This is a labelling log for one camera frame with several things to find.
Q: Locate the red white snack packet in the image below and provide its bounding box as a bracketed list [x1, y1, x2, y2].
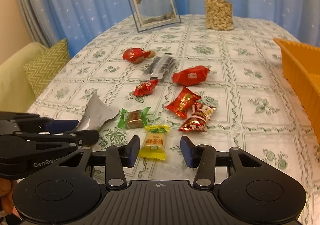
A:
[179, 102, 216, 132]

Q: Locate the small red foil candy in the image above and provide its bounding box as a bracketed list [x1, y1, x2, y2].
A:
[133, 79, 158, 97]

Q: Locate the green floral tablecloth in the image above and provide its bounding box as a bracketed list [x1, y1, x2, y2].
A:
[29, 15, 319, 224]

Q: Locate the red wrapped candy large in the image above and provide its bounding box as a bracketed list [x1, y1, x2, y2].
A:
[172, 65, 209, 86]

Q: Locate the left hand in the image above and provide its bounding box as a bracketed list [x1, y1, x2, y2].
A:
[0, 178, 17, 215]

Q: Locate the clear black striped packet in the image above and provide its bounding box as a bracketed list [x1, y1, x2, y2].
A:
[139, 54, 176, 83]

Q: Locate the yellow-green sofa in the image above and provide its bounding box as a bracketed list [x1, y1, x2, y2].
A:
[0, 42, 48, 112]

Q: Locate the glass sand art frame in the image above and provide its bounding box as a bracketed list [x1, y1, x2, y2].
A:
[128, 0, 181, 32]

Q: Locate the red wrapper with brown candy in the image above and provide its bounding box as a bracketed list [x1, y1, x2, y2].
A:
[122, 48, 156, 64]

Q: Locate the cashew jar gold lid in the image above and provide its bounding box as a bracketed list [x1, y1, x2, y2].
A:
[204, 0, 234, 31]

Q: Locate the green wrapped brown candy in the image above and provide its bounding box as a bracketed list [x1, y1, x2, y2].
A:
[117, 107, 150, 129]

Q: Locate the green zigzag cushion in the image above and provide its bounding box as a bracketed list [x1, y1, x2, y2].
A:
[23, 38, 71, 98]

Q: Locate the orange plastic tray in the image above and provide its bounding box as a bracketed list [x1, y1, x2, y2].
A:
[273, 38, 320, 137]

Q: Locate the yellow wrapped candy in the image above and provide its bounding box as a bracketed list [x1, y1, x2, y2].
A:
[138, 125, 169, 161]

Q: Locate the silver torn foil wrapper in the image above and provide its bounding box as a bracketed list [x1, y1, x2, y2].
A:
[75, 92, 120, 131]

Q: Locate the red gold snack packet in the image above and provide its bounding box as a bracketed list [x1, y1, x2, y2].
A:
[165, 87, 201, 119]

